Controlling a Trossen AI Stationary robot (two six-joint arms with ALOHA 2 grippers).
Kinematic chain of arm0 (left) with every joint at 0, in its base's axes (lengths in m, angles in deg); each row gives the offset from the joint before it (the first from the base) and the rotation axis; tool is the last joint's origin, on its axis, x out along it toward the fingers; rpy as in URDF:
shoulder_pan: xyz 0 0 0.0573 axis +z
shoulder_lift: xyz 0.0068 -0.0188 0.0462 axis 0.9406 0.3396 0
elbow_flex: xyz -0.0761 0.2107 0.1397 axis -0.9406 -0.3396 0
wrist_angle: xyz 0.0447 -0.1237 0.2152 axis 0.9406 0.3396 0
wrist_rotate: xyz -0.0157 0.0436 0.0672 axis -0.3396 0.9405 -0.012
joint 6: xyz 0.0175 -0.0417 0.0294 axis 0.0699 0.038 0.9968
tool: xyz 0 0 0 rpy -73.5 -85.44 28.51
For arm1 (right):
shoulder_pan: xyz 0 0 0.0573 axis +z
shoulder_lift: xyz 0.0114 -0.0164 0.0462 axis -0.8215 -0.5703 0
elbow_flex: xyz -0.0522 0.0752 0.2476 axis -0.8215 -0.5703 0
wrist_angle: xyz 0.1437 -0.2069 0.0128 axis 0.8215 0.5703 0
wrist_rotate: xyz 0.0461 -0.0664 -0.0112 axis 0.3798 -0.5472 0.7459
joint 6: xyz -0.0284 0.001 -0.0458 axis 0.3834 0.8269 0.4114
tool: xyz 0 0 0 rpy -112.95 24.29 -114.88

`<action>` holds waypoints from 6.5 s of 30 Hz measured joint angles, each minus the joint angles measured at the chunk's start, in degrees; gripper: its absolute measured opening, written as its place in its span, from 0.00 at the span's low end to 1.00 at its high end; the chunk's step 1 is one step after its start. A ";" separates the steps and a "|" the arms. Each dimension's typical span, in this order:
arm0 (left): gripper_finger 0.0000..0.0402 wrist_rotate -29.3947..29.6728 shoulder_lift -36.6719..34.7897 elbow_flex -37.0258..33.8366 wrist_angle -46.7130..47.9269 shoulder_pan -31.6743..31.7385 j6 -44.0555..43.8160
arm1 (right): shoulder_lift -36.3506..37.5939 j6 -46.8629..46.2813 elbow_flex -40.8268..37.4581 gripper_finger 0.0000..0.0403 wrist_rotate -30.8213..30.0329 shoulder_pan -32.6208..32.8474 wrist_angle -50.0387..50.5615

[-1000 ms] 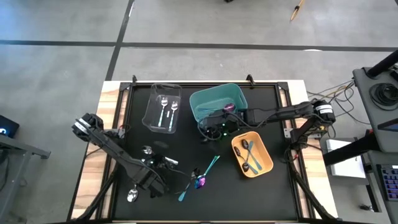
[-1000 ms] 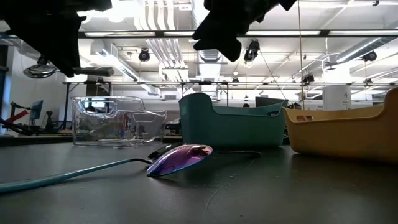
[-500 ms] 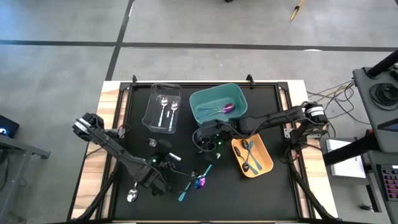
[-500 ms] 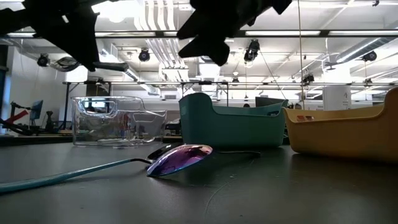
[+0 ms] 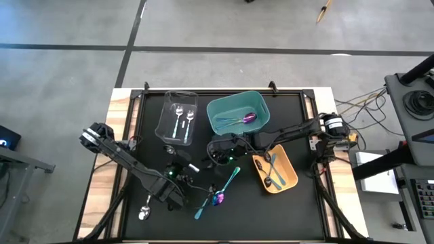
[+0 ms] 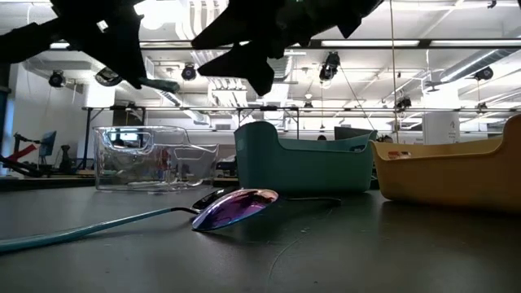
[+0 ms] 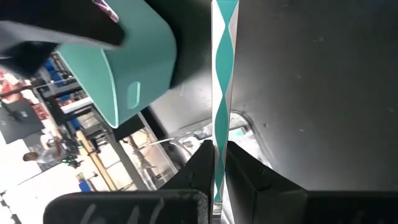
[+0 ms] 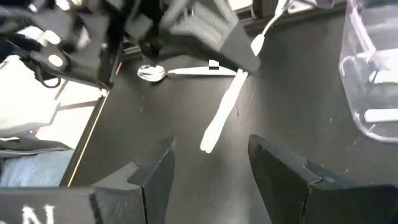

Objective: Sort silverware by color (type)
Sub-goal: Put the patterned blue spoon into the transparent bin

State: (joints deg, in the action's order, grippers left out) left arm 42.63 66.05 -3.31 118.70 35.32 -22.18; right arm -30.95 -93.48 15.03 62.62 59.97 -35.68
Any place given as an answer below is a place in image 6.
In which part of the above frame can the thin hanging cord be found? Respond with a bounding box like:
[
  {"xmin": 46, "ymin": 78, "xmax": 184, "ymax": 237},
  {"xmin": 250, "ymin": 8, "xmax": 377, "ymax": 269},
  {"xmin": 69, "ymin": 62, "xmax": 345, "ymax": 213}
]
[{"xmin": 388, "ymin": 0, "xmax": 401, "ymax": 143}]

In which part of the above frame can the silver ribbed ventilation duct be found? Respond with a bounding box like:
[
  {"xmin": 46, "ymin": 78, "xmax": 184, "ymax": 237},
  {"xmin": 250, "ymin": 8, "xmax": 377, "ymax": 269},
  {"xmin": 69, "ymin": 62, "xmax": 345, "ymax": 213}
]
[{"xmin": 273, "ymin": 50, "xmax": 307, "ymax": 83}]

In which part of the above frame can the mustard orange plastic bin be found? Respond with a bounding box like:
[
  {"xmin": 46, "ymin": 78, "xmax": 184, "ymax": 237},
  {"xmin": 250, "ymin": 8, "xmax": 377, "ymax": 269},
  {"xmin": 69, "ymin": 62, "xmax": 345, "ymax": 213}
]
[{"xmin": 370, "ymin": 113, "xmax": 521, "ymax": 215}]

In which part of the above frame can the iridescent rainbow metal spoon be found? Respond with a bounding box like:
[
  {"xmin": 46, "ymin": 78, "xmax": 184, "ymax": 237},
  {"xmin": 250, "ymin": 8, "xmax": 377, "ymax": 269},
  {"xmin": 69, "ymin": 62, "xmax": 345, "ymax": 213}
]
[{"xmin": 190, "ymin": 187, "xmax": 343, "ymax": 233}]

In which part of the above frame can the clear plastic bin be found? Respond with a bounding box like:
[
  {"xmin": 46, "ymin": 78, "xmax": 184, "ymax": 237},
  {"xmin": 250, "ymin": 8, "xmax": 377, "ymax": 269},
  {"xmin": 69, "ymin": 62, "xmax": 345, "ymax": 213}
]
[{"xmin": 92, "ymin": 125, "xmax": 221, "ymax": 193}]

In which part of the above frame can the black bowl teal handle spoon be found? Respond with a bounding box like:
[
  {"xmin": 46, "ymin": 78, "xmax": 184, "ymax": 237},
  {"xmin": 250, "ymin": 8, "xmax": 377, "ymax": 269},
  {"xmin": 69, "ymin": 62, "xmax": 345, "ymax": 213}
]
[{"xmin": 0, "ymin": 186, "xmax": 241, "ymax": 254}]

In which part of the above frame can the black table mat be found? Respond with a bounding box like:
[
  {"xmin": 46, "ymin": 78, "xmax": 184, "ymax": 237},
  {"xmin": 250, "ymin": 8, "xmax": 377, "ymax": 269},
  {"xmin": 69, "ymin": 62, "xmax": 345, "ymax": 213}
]
[{"xmin": 0, "ymin": 186, "xmax": 521, "ymax": 293}]

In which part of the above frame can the red background object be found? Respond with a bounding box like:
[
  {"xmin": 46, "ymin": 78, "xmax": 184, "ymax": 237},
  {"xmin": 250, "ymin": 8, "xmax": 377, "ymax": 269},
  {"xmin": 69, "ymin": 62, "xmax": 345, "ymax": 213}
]
[{"xmin": 6, "ymin": 144, "xmax": 37, "ymax": 164}]

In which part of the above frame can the teal plastic bin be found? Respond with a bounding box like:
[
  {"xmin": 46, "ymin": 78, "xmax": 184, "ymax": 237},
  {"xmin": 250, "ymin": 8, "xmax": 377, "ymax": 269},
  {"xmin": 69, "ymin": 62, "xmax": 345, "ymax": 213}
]
[{"xmin": 234, "ymin": 120, "xmax": 379, "ymax": 195}]

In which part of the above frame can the blue computer monitor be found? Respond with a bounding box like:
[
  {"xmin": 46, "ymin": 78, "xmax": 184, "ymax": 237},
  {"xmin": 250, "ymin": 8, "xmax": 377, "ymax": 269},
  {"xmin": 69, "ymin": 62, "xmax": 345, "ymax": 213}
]
[{"xmin": 39, "ymin": 129, "xmax": 58, "ymax": 159}]

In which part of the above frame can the black monitor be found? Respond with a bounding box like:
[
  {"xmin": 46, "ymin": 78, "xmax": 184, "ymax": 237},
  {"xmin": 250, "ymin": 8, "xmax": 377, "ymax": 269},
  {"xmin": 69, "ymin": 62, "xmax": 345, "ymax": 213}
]
[{"xmin": 334, "ymin": 125, "xmax": 378, "ymax": 142}]

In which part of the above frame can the white pillar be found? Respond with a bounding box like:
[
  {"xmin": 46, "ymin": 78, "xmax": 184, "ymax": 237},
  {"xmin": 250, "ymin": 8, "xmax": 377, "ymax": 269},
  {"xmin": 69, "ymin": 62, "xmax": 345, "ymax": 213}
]
[{"xmin": 422, "ymin": 91, "xmax": 461, "ymax": 146}]

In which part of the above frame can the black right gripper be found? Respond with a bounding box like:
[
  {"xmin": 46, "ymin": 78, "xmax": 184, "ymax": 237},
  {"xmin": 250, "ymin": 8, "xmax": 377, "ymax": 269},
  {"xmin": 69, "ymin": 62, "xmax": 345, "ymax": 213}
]
[{"xmin": 190, "ymin": 0, "xmax": 384, "ymax": 97}]

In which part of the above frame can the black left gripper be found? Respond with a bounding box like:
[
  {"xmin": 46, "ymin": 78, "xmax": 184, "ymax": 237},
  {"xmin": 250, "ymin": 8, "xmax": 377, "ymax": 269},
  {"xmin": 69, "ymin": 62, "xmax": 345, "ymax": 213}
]
[{"xmin": 50, "ymin": 0, "xmax": 147, "ymax": 89}]

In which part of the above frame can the black overhead frame bar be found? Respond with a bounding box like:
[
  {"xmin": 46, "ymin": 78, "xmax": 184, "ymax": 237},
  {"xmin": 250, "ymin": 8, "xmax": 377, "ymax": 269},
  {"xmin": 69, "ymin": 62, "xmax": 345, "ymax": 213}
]
[{"xmin": 52, "ymin": 39, "xmax": 521, "ymax": 51}]

